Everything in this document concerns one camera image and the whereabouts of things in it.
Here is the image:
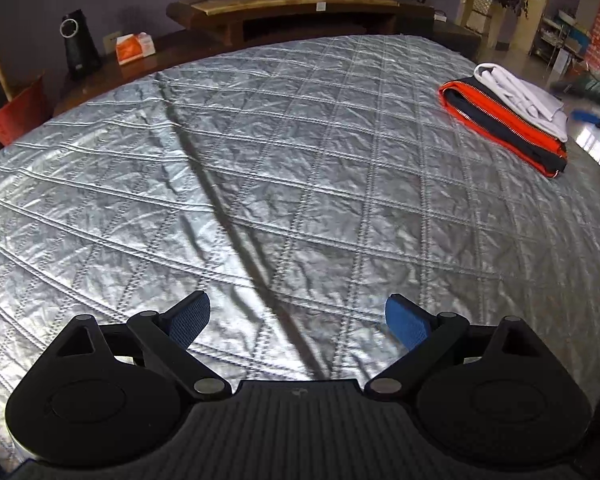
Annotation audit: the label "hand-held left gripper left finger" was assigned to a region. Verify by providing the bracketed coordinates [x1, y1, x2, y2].
[55, 290, 233, 402]

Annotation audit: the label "silver quilted bedspread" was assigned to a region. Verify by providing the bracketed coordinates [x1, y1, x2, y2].
[0, 34, 600, 471]

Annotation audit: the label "metal storage rack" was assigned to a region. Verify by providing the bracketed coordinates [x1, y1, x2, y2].
[529, 9, 593, 73]

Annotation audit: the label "wooden television stand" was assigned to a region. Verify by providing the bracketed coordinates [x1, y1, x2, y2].
[166, 0, 436, 48]

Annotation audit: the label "red plant pot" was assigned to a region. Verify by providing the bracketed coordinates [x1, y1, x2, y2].
[0, 72, 51, 148]

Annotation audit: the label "black cylindrical speaker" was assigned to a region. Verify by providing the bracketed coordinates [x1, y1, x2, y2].
[60, 9, 103, 77]

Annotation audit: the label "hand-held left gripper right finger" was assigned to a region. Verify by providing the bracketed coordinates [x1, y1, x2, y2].
[364, 294, 543, 402]

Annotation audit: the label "orange and black folded jacket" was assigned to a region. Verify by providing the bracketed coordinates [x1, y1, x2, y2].
[439, 77, 568, 179]

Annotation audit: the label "orange tissue packet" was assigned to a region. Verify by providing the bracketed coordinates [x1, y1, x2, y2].
[115, 32, 157, 66]

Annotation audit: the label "dark green object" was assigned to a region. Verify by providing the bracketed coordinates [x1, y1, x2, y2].
[550, 71, 600, 108]

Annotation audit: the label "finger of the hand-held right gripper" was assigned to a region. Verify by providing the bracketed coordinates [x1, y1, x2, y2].
[569, 109, 600, 140]

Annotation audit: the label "dark wooden low cabinet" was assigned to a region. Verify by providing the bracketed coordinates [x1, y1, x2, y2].
[52, 30, 241, 116]

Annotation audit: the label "light purple pants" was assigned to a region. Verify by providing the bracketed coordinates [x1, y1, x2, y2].
[472, 62, 570, 143]

